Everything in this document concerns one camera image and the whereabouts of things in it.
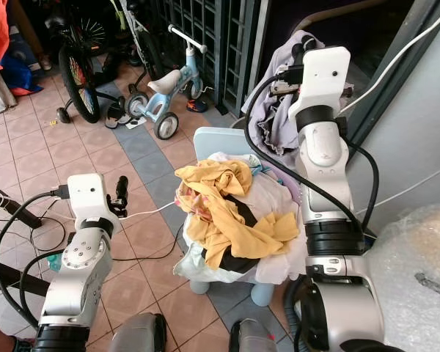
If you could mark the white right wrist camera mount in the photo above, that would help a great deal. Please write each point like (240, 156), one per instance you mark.
(323, 77)

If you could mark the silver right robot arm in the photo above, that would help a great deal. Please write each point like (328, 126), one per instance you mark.
(323, 154)

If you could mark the white frame bicycle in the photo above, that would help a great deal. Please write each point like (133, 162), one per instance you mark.
(138, 33)

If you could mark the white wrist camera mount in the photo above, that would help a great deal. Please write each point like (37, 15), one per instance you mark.
(323, 77)
(82, 196)

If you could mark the yellow garment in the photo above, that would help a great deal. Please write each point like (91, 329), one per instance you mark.
(213, 220)

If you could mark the light blue balance bike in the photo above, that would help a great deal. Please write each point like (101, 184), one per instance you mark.
(167, 82)

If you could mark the blue bag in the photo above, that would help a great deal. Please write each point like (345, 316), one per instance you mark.
(22, 73)

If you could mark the lavender garment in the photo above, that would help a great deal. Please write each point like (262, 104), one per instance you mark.
(271, 121)

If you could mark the dark metal gate grille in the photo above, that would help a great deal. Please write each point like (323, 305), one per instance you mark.
(220, 44)

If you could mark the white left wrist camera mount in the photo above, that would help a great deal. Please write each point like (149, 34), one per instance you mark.
(82, 196)

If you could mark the red blue shoe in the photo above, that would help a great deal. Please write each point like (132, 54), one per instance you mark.
(198, 105)

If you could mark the grey washing machine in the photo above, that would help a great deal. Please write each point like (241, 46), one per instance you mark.
(411, 132)

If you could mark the teal plastic bottle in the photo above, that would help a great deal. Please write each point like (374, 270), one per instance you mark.
(53, 262)

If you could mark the grey right robot leg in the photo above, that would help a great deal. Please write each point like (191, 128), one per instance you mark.
(251, 337)

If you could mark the purple laundry basket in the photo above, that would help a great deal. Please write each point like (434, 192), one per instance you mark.
(295, 183)

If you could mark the pink floral cloth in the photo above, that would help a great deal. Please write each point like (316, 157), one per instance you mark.
(187, 202)

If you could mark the light blue plastic stool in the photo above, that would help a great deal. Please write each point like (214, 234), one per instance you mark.
(213, 141)

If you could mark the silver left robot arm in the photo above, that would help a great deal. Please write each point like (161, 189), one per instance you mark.
(77, 279)

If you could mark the clear bubble wrap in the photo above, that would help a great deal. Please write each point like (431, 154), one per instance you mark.
(418, 279)

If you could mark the dark wooden table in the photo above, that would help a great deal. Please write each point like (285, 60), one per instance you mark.
(15, 211)

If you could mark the black kids bicycle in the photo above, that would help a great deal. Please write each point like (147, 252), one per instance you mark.
(77, 73)

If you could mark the black garment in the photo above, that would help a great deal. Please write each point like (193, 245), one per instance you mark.
(242, 213)

